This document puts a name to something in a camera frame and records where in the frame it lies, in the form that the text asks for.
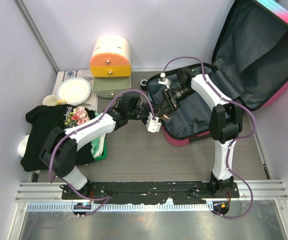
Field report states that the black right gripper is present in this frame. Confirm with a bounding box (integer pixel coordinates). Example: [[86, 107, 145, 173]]
[[158, 86, 195, 118]]

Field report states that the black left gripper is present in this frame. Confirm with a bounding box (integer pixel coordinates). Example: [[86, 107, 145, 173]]
[[128, 101, 160, 125]]

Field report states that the small gold perfume bottle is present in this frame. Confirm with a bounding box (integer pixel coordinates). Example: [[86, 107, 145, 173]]
[[161, 114, 173, 123]]

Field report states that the green tie-dye garment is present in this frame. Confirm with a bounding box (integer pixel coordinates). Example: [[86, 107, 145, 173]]
[[90, 112, 108, 158]]

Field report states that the pastel three-drawer storage box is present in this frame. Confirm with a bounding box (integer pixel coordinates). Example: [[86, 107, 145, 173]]
[[89, 34, 132, 98]]

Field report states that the black floral print shirt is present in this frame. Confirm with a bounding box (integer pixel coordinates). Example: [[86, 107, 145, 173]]
[[20, 104, 95, 172]]

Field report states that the pink and teal children's suitcase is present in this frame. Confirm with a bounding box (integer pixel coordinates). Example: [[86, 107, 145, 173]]
[[139, 0, 288, 147]]

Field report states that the white towel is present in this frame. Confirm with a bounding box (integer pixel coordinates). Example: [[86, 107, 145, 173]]
[[17, 135, 29, 158]]

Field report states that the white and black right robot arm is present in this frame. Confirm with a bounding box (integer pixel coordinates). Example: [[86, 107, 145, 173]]
[[157, 67, 243, 198]]

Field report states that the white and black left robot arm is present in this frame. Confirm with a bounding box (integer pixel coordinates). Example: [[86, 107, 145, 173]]
[[39, 90, 155, 200]]

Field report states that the green plastic tray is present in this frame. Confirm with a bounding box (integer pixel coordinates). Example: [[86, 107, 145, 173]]
[[93, 134, 108, 161]]

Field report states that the white paper plate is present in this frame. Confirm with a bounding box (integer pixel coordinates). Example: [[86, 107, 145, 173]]
[[56, 77, 91, 105]]

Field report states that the yellow ceramic mug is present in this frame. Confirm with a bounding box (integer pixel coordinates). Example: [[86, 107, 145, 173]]
[[42, 95, 66, 107]]

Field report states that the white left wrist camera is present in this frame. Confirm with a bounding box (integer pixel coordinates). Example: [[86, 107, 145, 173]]
[[146, 112, 161, 133]]

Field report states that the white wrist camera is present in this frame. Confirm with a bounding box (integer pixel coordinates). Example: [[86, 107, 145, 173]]
[[146, 112, 161, 133], [158, 72, 171, 89]]

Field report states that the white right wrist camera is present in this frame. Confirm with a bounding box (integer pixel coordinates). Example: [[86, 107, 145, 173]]
[[158, 72, 171, 89]]

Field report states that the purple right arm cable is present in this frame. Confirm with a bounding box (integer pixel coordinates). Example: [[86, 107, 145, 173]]
[[163, 56, 257, 220]]

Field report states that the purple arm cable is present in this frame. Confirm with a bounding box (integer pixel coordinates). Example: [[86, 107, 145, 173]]
[[48, 89, 158, 217], [163, 56, 257, 220]]

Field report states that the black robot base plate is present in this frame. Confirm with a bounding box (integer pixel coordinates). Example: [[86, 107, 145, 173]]
[[61, 180, 241, 205]]

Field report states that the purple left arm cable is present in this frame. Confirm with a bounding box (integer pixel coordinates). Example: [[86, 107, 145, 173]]
[[48, 89, 158, 217]]

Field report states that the aluminium frame rail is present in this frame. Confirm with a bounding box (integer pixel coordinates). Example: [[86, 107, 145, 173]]
[[15, 180, 288, 203]]

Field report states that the white slotted cable duct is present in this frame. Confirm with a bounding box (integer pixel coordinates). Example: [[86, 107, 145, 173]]
[[26, 200, 213, 213]]

